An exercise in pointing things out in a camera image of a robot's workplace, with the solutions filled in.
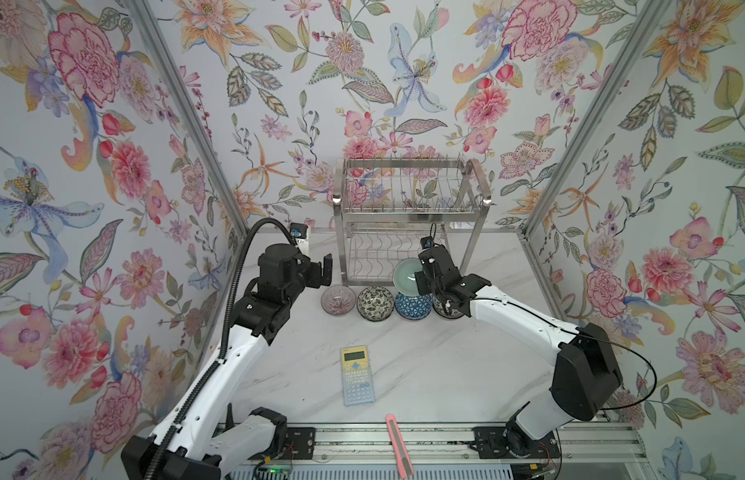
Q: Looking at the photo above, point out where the pale green ceramic bowl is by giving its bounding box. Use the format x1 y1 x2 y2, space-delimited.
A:
393 258 422 297

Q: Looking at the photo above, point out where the black white floral bowl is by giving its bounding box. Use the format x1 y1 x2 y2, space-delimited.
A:
432 297 464 320
356 286 395 322

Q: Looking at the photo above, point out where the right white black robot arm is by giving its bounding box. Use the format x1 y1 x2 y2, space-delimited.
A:
416 236 623 458

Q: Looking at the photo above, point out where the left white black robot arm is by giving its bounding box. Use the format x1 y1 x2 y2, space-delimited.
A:
120 243 332 479

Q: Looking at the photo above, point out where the steel two-tier dish rack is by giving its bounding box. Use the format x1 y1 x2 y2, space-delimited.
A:
332 158 492 287

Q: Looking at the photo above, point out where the blue patterned ceramic bowl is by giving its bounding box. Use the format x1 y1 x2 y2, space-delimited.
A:
395 292 433 321

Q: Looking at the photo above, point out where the purple striped bowl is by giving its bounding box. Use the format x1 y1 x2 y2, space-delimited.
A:
320 285 356 316

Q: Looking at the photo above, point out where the yellow blue calculator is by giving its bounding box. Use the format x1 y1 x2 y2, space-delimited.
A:
340 346 376 407

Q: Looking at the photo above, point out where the pink utility knife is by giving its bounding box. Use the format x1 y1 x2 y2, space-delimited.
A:
386 414 414 479

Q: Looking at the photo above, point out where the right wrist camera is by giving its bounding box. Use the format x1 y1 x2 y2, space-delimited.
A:
420 236 435 250

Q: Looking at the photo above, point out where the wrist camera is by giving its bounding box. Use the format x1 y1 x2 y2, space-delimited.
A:
288 222 310 256
420 236 435 250

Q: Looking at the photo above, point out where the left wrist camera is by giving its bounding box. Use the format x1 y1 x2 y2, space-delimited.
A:
288 222 310 256

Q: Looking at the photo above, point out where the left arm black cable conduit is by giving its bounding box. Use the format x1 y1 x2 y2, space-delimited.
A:
140 217 298 480

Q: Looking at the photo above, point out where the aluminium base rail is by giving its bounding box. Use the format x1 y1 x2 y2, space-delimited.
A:
227 419 647 466

